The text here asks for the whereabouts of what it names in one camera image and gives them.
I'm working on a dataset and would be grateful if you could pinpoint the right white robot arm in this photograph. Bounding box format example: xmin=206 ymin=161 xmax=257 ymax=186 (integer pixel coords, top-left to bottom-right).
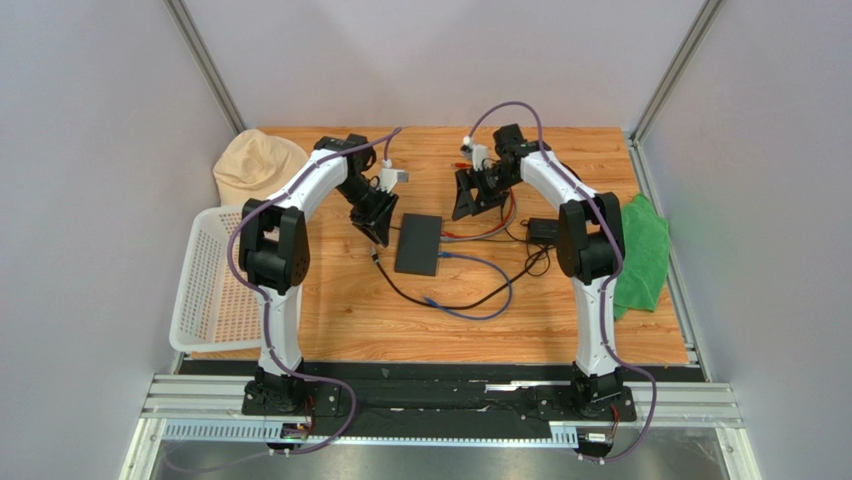
xmin=452 ymin=124 xmax=625 ymax=418

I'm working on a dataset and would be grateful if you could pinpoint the black power cable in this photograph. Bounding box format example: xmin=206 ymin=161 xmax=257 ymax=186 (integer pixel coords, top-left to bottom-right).
xmin=369 ymin=243 xmax=554 ymax=311

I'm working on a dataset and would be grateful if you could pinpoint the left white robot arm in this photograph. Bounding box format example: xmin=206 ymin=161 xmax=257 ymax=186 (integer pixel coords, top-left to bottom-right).
xmin=228 ymin=134 xmax=398 ymax=416

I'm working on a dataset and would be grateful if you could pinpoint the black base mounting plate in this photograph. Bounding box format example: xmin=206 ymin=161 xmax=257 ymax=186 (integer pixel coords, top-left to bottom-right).
xmin=179 ymin=359 xmax=707 ymax=442

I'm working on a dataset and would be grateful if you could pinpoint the red ethernet cable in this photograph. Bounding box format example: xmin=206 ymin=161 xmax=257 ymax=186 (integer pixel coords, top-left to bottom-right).
xmin=441 ymin=162 xmax=518 ymax=240

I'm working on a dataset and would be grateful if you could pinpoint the blue ethernet cable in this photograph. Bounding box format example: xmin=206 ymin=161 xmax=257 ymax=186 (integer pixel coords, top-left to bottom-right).
xmin=423 ymin=251 xmax=515 ymax=322

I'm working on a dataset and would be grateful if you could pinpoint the black network switch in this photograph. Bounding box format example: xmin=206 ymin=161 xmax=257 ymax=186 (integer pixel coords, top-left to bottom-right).
xmin=394 ymin=213 xmax=443 ymax=277

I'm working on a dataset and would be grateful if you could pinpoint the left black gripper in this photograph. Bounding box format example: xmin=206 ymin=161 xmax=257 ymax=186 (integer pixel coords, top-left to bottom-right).
xmin=334 ymin=177 xmax=398 ymax=248

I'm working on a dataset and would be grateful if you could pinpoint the beige bucket hat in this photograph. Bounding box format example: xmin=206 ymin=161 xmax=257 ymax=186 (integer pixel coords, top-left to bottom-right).
xmin=212 ymin=129 xmax=309 ymax=206

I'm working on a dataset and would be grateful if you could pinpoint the black power adapter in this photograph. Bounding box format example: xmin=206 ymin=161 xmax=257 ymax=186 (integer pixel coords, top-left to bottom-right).
xmin=527 ymin=217 xmax=559 ymax=246

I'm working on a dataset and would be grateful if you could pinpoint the grey ethernet cable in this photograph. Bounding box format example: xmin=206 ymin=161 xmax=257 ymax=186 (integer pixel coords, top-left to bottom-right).
xmin=441 ymin=199 xmax=520 ymax=244

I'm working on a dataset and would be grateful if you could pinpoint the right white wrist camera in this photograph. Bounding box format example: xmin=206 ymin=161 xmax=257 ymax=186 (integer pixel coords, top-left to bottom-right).
xmin=460 ymin=136 xmax=489 ymax=171

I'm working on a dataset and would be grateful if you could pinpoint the aluminium front rail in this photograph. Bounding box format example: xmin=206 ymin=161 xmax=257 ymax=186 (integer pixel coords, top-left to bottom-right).
xmin=121 ymin=375 xmax=760 ymax=479

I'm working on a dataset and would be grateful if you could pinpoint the green cloth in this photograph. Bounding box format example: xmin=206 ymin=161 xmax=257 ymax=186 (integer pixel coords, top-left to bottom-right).
xmin=614 ymin=193 xmax=670 ymax=319

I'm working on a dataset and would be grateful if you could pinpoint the white plastic basket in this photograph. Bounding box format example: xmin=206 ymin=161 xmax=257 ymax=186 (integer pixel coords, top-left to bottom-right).
xmin=170 ymin=205 xmax=303 ymax=359

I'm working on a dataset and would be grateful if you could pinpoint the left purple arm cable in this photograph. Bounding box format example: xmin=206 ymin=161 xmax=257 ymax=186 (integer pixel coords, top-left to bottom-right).
xmin=226 ymin=126 xmax=405 ymax=457

